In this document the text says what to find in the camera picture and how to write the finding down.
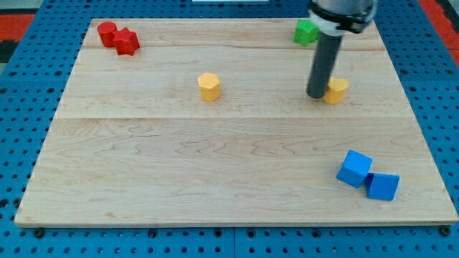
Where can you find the wooden board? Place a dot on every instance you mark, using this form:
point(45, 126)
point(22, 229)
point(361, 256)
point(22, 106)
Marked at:
point(133, 145)

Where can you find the red cylinder block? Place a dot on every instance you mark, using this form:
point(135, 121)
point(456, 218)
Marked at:
point(106, 33)

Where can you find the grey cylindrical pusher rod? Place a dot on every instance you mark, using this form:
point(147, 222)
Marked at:
point(323, 63)

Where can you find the yellow heart block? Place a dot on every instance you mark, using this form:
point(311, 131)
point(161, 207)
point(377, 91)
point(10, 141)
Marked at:
point(336, 90)

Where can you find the yellow hexagon block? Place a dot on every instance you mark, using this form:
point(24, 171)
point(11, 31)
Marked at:
point(209, 86)

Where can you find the red star block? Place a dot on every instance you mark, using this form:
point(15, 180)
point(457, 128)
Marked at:
point(125, 42)

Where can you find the blue tilted cube block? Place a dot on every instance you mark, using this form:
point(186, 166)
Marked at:
point(381, 186)

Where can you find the green star block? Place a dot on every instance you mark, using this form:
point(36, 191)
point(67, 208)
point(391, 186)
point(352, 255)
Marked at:
point(306, 32)

